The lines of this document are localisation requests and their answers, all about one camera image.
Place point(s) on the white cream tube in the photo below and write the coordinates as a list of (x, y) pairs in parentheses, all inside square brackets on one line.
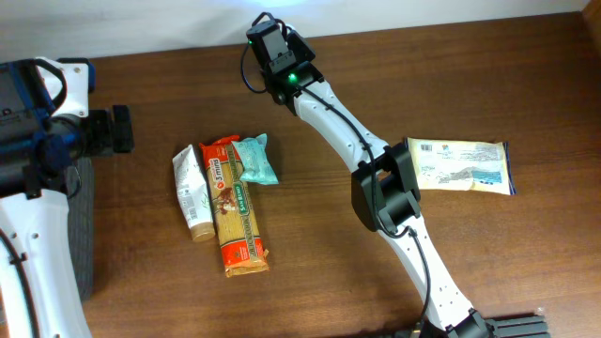
[(192, 194)]

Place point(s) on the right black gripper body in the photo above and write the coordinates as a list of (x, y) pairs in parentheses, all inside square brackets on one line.
[(273, 42)]

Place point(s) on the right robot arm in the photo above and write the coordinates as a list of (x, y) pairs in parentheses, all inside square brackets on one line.
[(384, 190)]

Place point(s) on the yellow white wipes pack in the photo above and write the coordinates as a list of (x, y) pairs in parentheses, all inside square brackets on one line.
[(462, 165)]

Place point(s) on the teal snack pouch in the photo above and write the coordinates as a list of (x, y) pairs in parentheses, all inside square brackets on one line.
[(256, 166)]

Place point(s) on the orange spaghetti packet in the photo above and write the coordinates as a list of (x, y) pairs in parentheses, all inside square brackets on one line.
[(241, 245)]

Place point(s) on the grey plastic mesh basket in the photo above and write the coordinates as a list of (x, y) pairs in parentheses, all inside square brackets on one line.
[(81, 185)]

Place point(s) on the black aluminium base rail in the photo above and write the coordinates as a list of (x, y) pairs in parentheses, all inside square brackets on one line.
[(529, 326)]

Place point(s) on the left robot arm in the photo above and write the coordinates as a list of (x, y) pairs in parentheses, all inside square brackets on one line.
[(46, 127)]

